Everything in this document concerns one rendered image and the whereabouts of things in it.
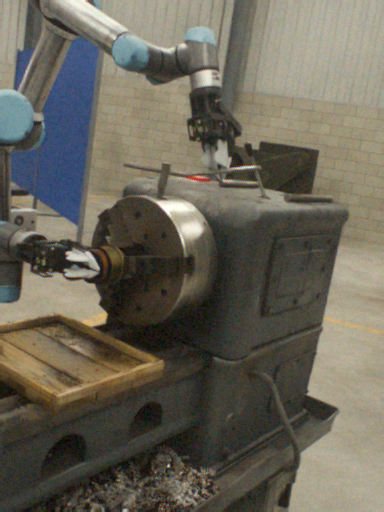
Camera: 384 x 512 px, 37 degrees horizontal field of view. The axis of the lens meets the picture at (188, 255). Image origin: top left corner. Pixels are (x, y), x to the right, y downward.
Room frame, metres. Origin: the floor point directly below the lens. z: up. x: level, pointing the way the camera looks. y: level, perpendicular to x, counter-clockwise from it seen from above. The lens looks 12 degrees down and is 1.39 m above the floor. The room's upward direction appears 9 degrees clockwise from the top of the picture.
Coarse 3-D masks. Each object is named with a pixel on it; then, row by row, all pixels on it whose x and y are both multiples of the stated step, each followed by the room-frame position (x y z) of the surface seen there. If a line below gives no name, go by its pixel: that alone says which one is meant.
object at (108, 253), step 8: (96, 248) 1.25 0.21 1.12; (104, 248) 1.25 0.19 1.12; (112, 248) 1.26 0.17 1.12; (96, 256) 1.21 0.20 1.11; (104, 256) 1.22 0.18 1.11; (112, 256) 1.24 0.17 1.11; (120, 256) 1.25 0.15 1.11; (104, 264) 1.21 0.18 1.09; (112, 264) 1.22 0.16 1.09; (120, 264) 1.24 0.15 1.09; (104, 272) 1.21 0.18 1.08; (112, 272) 1.22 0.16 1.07; (120, 272) 1.25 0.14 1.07; (88, 280) 1.22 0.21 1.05; (96, 280) 1.21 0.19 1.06; (104, 280) 1.23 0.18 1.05; (112, 280) 1.24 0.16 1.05
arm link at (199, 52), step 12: (192, 36) 1.44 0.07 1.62; (204, 36) 1.44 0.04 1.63; (180, 48) 1.46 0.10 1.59; (192, 48) 1.44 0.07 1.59; (204, 48) 1.43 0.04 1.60; (216, 48) 1.46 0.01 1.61; (180, 60) 1.46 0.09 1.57; (192, 60) 1.44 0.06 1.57; (204, 60) 1.43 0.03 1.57; (216, 60) 1.45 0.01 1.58; (192, 72) 1.43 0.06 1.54
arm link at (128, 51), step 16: (32, 0) 1.55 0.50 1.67; (48, 0) 1.52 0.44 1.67; (64, 0) 1.49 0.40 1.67; (80, 0) 1.49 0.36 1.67; (48, 16) 1.56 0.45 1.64; (64, 16) 1.49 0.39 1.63; (80, 16) 1.46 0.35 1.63; (96, 16) 1.45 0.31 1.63; (80, 32) 1.47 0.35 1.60; (96, 32) 1.43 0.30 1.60; (112, 32) 1.41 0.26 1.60; (128, 32) 1.41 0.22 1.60; (112, 48) 1.38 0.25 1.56; (128, 48) 1.35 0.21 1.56; (144, 48) 1.37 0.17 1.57; (160, 48) 1.44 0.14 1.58; (128, 64) 1.35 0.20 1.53; (144, 64) 1.38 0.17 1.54; (160, 64) 1.43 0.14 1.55
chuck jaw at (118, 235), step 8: (112, 208) 1.37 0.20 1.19; (104, 216) 1.36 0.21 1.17; (112, 216) 1.35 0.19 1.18; (120, 216) 1.37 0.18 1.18; (104, 224) 1.35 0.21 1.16; (112, 224) 1.33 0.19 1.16; (120, 224) 1.35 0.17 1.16; (104, 232) 1.33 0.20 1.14; (112, 232) 1.32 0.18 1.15; (120, 232) 1.34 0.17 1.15; (128, 232) 1.36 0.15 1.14; (104, 240) 1.29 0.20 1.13; (112, 240) 1.30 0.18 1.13; (120, 240) 1.32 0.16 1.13; (128, 240) 1.34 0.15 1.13; (120, 248) 1.31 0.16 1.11; (128, 248) 1.34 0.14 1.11
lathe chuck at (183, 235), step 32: (96, 224) 1.43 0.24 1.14; (128, 224) 1.36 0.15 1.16; (160, 224) 1.30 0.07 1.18; (192, 224) 1.32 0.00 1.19; (192, 256) 1.28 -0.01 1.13; (96, 288) 1.41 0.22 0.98; (160, 288) 1.29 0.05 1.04; (192, 288) 1.28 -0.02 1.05; (128, 320) 1.34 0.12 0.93; (160, 320) 1.28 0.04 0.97
